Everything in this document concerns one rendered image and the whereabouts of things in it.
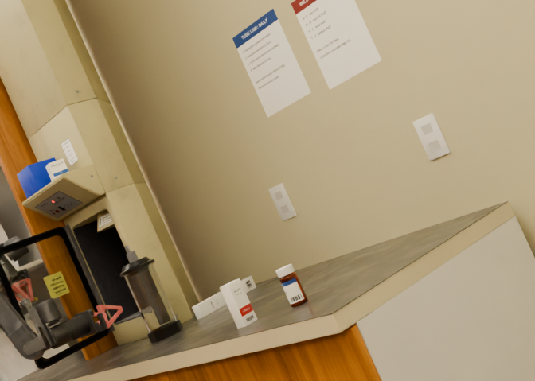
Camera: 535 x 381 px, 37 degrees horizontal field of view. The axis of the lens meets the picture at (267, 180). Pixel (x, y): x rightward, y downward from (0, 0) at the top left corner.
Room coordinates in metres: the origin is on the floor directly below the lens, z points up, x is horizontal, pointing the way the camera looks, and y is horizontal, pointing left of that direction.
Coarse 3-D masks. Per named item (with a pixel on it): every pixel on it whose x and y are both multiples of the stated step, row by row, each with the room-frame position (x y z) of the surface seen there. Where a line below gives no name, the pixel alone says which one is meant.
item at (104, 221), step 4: (100, 212) 2.58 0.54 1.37; (104, 212) 2.57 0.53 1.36; (108, 212) 2.56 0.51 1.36; (100, 216) 2.58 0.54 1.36; (104, 216) 2.56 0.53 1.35; (108, 216) 2.55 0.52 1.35; (100, 220) 2.57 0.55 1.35; (104, 220) 2.56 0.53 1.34; (108, 220) 2.55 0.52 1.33; (112, 220) 2.54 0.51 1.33; (100, 224) 2.57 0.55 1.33; (104, 224) 2.55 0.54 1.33; (108, 224) 2.55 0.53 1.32; (112, 224) 2.54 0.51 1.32; (100, 228) 2.57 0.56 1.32; (104, 228) 2.56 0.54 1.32; (108, 228) 2.68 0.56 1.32
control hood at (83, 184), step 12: (84, 168) 2.43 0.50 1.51; (60, 180) 2.40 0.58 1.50; (72, 180) 2.40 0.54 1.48; (84, 180) 2.42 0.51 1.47; (96, 180) 2.45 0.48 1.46; (36, 192) 2.53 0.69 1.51; (48, 192) 2.49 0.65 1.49; (72, 192) 2.46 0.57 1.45; (84, 192) 2.44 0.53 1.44; (96, 192) 2.44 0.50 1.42; (24, 204) 2.61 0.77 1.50; (36, 204) 2.59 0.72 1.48; (84, 204) 2.53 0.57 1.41; (48, 216) 2.65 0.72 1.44
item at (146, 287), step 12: (132, 276) 2.29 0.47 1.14; (144, 276) 2.30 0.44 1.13; (156, 276) 2.32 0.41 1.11; (132, 288) 2.30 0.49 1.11; (144, 288) 2.29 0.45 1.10; (156, 288) 2.31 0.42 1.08; (144, 300) 2.29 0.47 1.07; (156, 300) 2.30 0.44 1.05; (168, 300) 2.33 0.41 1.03; (144, 312) 2.30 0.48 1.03; (156, 312) 2.29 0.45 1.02; (168, 312) 2.31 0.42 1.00; (156, 324) 2.29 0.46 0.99; (168, 324) 2.30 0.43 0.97
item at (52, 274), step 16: (48, 240) 2.61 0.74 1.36; (16, 256) 2.50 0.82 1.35; (32, 256) 2.54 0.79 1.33; (48, 256) 2.59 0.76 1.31; (64, 256) 2.64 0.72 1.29; (16, 272) 2.48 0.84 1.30; (32, 272) 2.52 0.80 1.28; (48, 272) 2.57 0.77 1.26; (64, 272) 2.61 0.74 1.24; (16, 288) 2.46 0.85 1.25; (32, 288) 2.50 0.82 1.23; (48, 288) 2.55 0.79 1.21; (64, 288) 2.59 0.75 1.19; (80, 288) 2.64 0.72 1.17; (32, 304) 2.48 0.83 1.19; (64, 304) 2.57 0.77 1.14; (80, 304) 2.62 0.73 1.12; (32, 320) 2.46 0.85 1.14; (64, 320) 2.55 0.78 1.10; (96, 320) 2.65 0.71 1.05; (48, 352) 2.47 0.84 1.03
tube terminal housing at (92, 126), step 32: (64, 128) 2.51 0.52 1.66; (96, 128) 2.50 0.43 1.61; (64, 160) 2.57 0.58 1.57; (96, 160) 2.47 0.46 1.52; (128, 160) 2.60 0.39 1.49; (128, 192) 2.51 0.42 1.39; (128, 224) 2.48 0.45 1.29; (160, 224) 2.65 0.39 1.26; (160, 256) 2.52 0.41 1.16; (192, 288) 2.72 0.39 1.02
